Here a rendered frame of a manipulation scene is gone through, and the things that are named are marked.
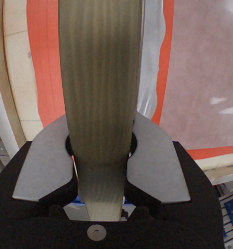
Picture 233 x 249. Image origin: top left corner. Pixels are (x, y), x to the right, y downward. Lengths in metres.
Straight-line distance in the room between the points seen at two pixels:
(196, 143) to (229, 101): 0.12
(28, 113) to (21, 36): 0.14
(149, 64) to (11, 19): 0.24
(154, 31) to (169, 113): 0.15
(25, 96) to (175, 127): 0.29
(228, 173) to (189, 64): 0.35
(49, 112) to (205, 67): 0.29
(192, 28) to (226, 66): 0.10
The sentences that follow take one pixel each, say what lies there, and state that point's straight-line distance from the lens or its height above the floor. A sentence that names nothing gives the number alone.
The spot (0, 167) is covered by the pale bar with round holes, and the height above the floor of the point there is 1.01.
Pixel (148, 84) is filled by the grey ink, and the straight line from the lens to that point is 0.26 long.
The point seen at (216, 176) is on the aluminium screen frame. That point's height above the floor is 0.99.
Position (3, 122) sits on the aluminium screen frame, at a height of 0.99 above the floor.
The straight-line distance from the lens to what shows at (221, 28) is 0.31.
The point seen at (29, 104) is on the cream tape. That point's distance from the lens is 0.30.
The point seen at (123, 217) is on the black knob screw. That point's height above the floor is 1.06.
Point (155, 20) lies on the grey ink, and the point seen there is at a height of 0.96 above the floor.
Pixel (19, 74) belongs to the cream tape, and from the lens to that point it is 0.29.
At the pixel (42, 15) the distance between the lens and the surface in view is 0.26.
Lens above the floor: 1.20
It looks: 57 degrees down
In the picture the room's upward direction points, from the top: 176 degrees clockwise
